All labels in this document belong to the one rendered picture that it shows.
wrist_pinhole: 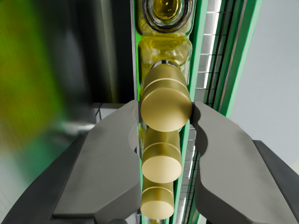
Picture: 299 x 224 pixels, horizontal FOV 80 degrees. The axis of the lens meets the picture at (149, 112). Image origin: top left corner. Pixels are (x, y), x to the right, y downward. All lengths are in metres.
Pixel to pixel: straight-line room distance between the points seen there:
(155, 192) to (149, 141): 0.06
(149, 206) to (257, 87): 0.51
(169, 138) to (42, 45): 0.16
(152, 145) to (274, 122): 0.61
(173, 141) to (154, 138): 0.02
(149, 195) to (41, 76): 0.16
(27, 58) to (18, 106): 0.04
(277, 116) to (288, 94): 0.08
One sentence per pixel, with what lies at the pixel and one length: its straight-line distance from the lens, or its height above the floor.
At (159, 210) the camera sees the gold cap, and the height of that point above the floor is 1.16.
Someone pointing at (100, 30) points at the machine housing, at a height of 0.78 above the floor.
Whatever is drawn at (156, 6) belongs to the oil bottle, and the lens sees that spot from 0.20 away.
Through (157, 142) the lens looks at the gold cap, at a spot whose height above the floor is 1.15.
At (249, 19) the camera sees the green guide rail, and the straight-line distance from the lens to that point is 0.33.
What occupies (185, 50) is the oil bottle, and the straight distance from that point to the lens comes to 0.18.
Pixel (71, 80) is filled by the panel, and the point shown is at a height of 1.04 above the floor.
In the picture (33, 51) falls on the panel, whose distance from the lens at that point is 0.21.
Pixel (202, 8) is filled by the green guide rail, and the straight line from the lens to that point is 0.30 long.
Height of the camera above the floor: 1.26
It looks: 58 degrees down
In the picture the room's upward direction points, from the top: 174 degrees counter-clockwise
